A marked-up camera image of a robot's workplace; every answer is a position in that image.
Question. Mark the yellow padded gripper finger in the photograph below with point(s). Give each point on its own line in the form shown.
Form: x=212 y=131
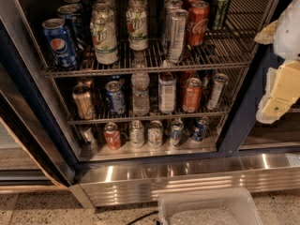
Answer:
x=282 y=90
x=266 y=36

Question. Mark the middle wire fridge shelf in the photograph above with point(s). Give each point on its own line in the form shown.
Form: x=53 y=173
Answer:
x=235 y=74

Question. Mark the clear plastic bin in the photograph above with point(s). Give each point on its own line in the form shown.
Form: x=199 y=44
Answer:
x=225 y=206

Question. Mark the blue pepsi can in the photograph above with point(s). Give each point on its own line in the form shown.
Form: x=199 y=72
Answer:
x=72 y=14
x=61 y=43

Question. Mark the wire fridge shelf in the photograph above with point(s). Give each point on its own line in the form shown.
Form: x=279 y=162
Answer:
x=230 y=47
x=235 y=74

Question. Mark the pepsi can bottom shelf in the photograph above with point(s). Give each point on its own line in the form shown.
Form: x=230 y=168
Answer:
x=199 y=128

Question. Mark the silver 7up can bottom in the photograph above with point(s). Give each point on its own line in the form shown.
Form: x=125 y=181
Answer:
x=136 y=134

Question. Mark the front blue pepsi can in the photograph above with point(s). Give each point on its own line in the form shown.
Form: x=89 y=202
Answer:
x=61 y=43

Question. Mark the dark silver can bottom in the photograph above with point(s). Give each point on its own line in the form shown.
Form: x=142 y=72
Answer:
x=88 y=135

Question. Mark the clear water bottle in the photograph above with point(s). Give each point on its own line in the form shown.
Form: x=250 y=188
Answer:
x=140 y=81

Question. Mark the top wire fridge shelf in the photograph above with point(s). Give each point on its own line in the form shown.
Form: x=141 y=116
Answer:
x=230 y=47

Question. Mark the front red coca-cola can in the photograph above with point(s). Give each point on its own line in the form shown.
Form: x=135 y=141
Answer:
x=198 y=20

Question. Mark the blue silver can bottom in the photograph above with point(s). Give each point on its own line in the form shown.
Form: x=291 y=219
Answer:
x=176 y=132

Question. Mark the orange can middle shelf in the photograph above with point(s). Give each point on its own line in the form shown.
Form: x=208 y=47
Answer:
x=192 y=95

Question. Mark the blue can middle shelf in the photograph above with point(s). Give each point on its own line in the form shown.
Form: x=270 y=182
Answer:
x=115 y=98

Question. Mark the slim silver can middle shelf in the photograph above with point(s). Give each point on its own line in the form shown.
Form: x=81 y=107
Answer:
x=219 y=83

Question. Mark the gold can middle shelf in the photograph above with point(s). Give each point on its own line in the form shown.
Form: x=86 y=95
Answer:
x=84 y=101

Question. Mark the front green soda can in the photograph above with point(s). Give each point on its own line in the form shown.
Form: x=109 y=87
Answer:
x=219 y=13

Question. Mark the red can bottom shelf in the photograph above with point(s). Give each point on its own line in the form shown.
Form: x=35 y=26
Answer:
x=112 y=136

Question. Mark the open fridge glass door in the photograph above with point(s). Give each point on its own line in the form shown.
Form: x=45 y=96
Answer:
x=34 y=151

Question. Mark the front slim silver can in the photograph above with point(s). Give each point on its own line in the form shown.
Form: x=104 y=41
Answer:
x=177 y=38

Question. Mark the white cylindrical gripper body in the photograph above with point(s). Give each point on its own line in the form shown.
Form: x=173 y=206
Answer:
x=290 y=32

